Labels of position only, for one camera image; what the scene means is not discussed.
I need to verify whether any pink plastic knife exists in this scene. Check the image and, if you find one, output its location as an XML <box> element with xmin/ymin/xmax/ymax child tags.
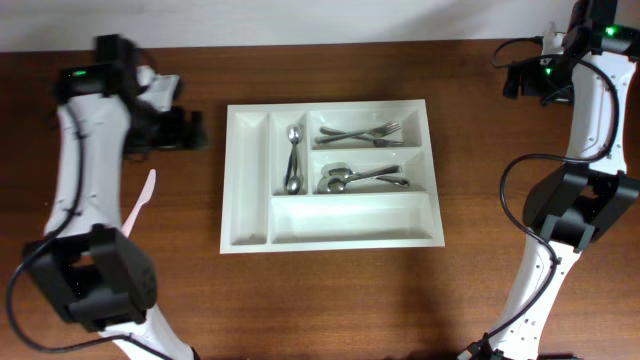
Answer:
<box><xmin>122</xmin><ymin>169</ymin><xmax>157</xmax><ymax>238</ymax></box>

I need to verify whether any small steel teaspoon silver handle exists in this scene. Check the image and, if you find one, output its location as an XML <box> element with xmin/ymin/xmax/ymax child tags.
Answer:
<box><xmin>288</xmin><ymin>125</ymin><xmax>303</xmax><ymax>175</ymax></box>

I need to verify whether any small steel teaspoon dark handle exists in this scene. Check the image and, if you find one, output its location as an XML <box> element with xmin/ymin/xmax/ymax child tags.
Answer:
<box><xmin>285</xmin><ymin>144</ymin><xmax>302</xmax><ymax>195</ymax></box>

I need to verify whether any steel fork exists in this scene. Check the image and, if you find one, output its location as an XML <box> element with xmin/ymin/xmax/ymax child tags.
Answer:
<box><xmin>319</xmin><ymin>126</ymin><xmax>404</xmax><ymax>147</ymax></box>
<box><xmin>313</xmin><ymin>122</ymin><xmax>401</xmax><ymax>145</ymax></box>

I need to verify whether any large steel spoon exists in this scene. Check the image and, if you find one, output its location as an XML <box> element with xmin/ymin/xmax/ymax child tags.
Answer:
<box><xmin>316</xmin><ymin>166</ymin><xmax>390</xmax><ymax>194</ymax></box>
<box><xmin>321</xmin><ymin>162</ymin><xmax>411</xmax><ymax>188</ymax></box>

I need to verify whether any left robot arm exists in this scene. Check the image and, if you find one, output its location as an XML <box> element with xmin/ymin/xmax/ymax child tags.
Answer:
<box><xmin>19</xmin><ymin>34</ymin><xmax>208</xmax><ymax>359</ymax></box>

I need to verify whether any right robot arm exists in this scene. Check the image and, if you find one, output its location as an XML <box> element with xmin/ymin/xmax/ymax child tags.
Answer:
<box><xmin>458</xmin><ymin>0</ymin><xmax>639</xmax><ymax>359</ymax></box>

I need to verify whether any white plastic cutlery tray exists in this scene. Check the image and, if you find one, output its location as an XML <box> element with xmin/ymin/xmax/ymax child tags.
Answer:
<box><xmin>220</xmin><ymin>100</ymin><xmax>445</xmax><ymax>254</ymax></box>

